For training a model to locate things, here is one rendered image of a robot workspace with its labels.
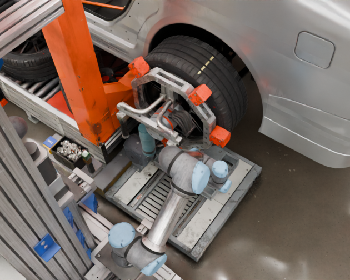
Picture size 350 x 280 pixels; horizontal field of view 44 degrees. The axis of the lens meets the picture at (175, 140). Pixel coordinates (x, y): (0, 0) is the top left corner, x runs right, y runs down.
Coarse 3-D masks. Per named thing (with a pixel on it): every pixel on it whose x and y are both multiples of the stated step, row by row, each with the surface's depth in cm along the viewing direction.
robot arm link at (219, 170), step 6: (210, 162) 208; (216, 162) 206; (222, 162) 205; (210, 168) 207; (216, 168) 204; (222, 168) 203; (210, 174) 209; (216, 174) 205; (222, 174) 204; (216, 180) 209; (222, 180) 208
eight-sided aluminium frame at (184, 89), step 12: (156, 72) 226; (132, 84) 245; (168, 84) 222; (180, 84) 223; (144, 96) 257; (192, 108) 224; (204, 108) 224; (204, 120) 224; (204, 132) 233; (192, 144) 252; (204, 144) 241
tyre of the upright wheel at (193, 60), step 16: (160, 48) 236; (176, 48) 228; (192, 48) 226; (208, 48) 227; (160, 64) 229; (176, 64) 221; (192, 64) 221; (208, 64) 223; (224, 64) 226; (192, 80) 221; (208, 80) 220; (224, 80) 224; (240, 80) 231; (224, 96) 224; (240, 96) 233; (224, 112) 226; (240, 112) 240; (224, 128) 234
